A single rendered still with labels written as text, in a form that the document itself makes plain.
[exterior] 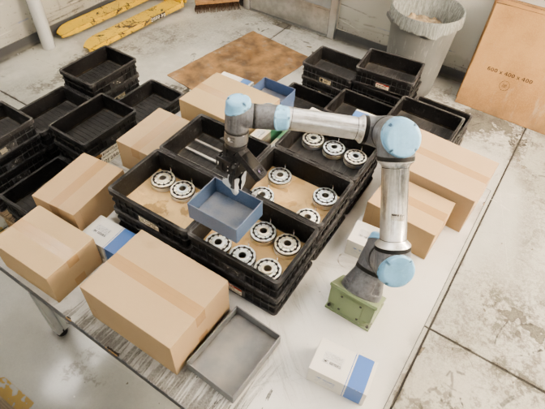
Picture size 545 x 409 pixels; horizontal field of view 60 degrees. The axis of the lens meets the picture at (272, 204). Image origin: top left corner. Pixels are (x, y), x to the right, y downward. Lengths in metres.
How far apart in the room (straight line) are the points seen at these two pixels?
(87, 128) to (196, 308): 1.68
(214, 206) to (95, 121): 1.56
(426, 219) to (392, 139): 0.63
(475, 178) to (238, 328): 1.18
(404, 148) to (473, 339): 1.56
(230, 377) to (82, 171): 1.07
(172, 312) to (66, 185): 0.79
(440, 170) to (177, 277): 1.21
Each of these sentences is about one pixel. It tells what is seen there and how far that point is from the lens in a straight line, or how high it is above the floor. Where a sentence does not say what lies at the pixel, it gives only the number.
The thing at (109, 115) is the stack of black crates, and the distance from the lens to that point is 3.07.
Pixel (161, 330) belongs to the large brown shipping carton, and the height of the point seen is 0.90.
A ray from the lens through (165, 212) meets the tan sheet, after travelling 1.96.
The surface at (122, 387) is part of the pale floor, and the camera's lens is 2.52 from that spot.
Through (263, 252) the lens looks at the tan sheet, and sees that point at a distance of 1.80.
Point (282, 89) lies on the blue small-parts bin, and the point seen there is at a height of 0.81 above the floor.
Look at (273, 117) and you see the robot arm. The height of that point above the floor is 1.43.
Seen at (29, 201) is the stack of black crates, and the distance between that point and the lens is 2.99.
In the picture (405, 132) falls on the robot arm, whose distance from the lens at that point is 1.45.
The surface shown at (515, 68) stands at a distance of 4.21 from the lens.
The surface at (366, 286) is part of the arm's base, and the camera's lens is 1.69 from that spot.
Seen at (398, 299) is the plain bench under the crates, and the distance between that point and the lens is 1.93.
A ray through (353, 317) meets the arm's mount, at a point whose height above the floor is 0.73.
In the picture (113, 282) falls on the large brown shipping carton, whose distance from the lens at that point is 1.70.
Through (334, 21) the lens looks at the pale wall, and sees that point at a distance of 4.81.
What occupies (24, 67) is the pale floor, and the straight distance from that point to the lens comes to 4.71.
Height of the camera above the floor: 2.28
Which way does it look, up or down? 48 degrees down
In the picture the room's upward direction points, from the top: 3 degrees clockwise
